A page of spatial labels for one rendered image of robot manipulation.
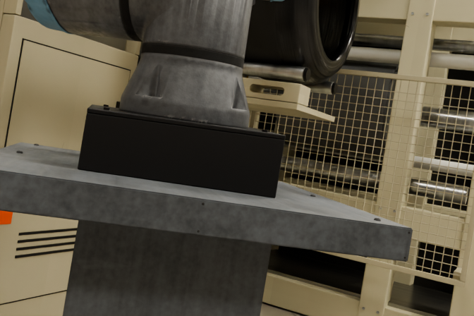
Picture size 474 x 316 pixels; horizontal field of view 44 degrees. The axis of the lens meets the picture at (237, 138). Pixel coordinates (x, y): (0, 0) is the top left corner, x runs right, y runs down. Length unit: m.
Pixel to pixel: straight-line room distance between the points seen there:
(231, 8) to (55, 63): 1.05
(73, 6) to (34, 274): 1.15
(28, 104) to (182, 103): 1.01
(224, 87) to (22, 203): 0.32
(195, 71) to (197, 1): 0.09
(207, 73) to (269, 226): 0.25
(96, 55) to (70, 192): 1.34
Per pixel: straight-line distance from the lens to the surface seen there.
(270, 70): 1.86
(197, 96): 0.78
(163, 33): 0.82
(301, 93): 1.80
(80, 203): 0.62
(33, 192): 0.62
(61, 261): 1.97
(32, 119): 1.76
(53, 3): 0.91
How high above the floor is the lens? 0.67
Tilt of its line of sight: level
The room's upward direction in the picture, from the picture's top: 9 degrees clockwise
